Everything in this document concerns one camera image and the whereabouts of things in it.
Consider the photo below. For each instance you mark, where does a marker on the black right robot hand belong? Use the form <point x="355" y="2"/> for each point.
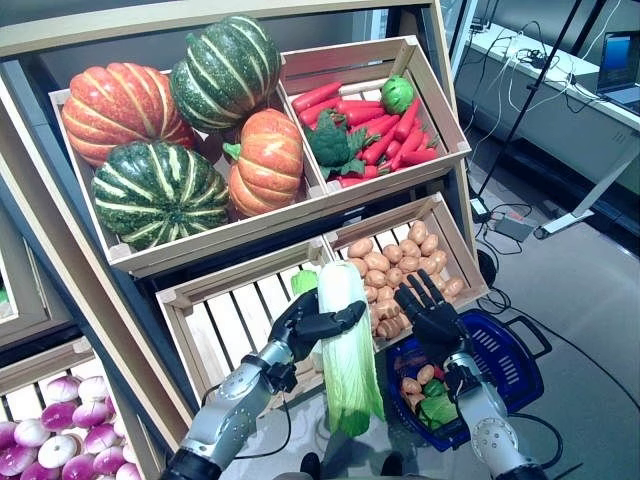
<point x="437" y="330"/>

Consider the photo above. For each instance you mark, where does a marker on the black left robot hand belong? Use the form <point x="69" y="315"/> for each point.
<point x="300" y="325"/>

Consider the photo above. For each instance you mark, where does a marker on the napa cabbage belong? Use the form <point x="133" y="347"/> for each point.
<point x="350" y="390"/>
<point x="437" y="411"/>
<point x="304" y="281"/>

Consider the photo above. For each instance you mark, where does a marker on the blue plastic shopping basket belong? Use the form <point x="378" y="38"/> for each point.
<point x="510" y="360"/>

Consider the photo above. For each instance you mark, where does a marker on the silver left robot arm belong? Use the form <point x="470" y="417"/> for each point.
<point x="225" y="410"/>

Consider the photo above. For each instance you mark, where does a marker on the red bell pepper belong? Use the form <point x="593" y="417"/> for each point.
<point x="439" y="373"/>

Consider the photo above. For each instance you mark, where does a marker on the brown potato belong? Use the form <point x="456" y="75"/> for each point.
<point x="418" y="233"/>
<point x="412" y="385"/>
<point x="454" y="286"/>
<point x="425" y="373"/>
<point x="376" y="262"/>
<point x="360" y="267"/>
<point x="360" y="248"/>
<point x="430" y="244"/>

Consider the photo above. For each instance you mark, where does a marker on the green bell pepper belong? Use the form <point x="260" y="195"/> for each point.
<point x="435" y="389"/>

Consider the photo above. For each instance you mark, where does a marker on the black round floor base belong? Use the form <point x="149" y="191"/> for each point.
<point x="487" y="268"/>

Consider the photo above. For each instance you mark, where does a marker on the wooden slat crate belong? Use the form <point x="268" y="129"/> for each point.
<point x="220" y="320"/>
<point x="45" y="357"/>
<point x="460" y="240"/>
<point x="435" y="100"/>

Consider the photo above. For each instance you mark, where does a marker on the wide wooden crate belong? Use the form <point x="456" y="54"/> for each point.
<point x="225" y="240"/>

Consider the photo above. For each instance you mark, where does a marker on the black power adapter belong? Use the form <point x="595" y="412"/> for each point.
<point x="480" y="210"/>

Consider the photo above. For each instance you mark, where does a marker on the grey box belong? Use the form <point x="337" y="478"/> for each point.
<point x="513" y="226"/>

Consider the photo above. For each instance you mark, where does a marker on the black left robot foot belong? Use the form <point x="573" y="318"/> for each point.
<point x="310" y="467"/>

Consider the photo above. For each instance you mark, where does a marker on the black robot foot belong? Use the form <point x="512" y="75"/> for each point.
<point x="392" y="467"/>
<point x="310" y="467"/>

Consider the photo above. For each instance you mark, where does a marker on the black right robot foot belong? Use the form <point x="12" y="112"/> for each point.
<point x="392" y="467"/>

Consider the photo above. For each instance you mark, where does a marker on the small orange pumpkin green stem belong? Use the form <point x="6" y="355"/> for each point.
<point x="267" y="165"/>

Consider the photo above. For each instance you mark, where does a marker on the red carrot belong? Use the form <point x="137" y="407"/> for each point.
<point x="316" y="97"/>
<point x="419" y="157"/>
<point x="406" y="120"/>
<point x="361" y="107"/>
<point x="381" y="148"/>

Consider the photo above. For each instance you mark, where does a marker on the green broccoli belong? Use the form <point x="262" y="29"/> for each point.
<point x="330" y="142"/>

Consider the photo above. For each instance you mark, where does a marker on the green striped pumpkin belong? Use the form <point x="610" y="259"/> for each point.
<point x="160" y="195"/>
<point x="225" y="75"/>

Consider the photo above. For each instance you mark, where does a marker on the purple white onion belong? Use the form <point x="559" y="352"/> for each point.
<point x="100" y="438"/>
<point x="88" y="415"/>
<point x="59" y="416"/>
<point x="92" y="389"/>
<point x="32" y="432"/>
<point x="62" y="389"/>
<point x="57" y="451"/>

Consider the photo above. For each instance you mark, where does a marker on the round green cabbage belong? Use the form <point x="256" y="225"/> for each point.
<point x="397" y="95"/>

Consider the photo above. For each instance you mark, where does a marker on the white desk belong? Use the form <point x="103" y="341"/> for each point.
<point x="575" y="115"/>

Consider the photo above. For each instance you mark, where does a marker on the black tripod stand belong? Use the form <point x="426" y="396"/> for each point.
<point x="535" y="86"/>

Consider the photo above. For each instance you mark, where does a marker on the grey wooden crate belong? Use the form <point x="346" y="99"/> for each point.
<point x="30" y="330"/>

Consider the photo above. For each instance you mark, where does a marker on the large orange pumpkin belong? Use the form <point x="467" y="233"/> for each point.
<point x="120" y="110"/>

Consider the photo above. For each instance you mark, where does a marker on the black router with antennas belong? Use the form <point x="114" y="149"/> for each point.
<point x="481" y="26"/>

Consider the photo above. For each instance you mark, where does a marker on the open laptop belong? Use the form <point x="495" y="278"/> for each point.
<point x="622" y="65"/>

